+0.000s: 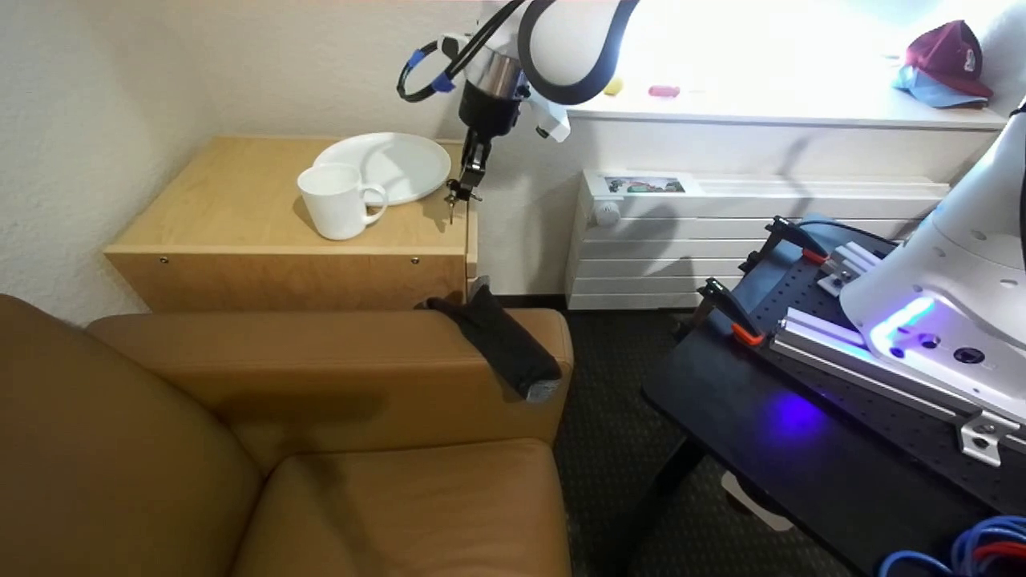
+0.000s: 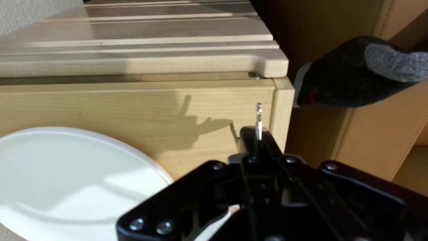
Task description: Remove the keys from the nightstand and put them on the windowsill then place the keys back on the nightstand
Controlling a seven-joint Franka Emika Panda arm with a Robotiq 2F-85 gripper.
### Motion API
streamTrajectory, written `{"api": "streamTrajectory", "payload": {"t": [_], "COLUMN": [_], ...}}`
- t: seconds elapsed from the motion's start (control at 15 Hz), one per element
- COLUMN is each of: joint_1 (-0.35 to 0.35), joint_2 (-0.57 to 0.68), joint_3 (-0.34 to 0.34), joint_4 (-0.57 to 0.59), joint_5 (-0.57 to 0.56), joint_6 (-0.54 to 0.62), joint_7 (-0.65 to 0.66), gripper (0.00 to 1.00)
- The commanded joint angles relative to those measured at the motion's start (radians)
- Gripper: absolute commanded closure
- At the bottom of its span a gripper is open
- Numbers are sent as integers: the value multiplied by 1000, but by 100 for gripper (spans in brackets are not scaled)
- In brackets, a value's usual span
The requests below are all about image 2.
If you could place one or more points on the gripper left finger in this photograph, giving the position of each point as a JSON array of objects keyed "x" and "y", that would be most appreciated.
[{"x": 187, "y": 197}]

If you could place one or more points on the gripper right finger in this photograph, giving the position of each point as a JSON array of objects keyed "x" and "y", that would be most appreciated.
[{"x": 334, "y": 201}]

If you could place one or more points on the silver keys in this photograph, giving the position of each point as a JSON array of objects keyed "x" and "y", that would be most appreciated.
[{"x": 258, "y": 117}]

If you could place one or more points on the white round nightstand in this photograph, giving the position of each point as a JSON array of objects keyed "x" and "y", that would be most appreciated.
[{"x": 67, "y": 180}]

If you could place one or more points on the light wooden cabinet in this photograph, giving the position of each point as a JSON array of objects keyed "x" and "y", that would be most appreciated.
[{"x": 378, "y": 137}]

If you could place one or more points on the dark grey sock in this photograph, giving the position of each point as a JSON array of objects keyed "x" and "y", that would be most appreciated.
[{"x": 354, "y": 77}]

